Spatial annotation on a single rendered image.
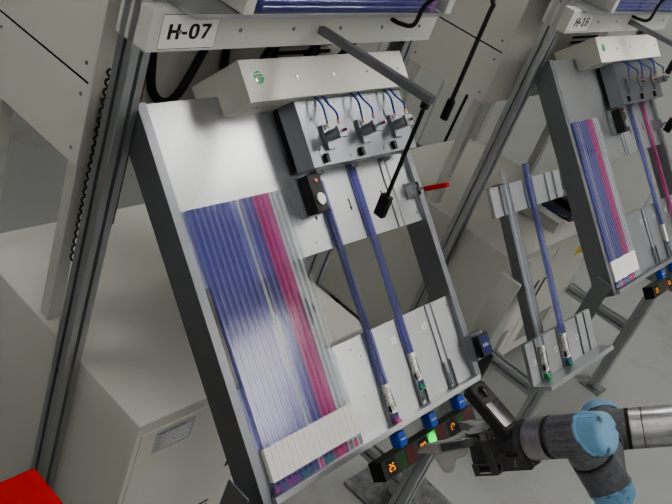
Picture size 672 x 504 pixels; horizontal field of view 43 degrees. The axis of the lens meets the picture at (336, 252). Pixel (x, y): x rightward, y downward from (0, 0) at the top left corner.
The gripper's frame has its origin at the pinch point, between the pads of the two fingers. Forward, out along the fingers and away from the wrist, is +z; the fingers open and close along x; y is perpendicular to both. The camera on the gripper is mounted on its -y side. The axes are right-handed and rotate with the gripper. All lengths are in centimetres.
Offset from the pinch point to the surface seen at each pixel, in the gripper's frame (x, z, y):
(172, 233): -38, 10, -51
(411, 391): 8.3, 9.9, -7.2
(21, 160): 51, 205, -111
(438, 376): 18.4, 9.9, -7.1
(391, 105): 24, 4, -66
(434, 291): 30.0, 12.8, -24.0
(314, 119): -2, 4, -65
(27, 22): -38, 32, -97
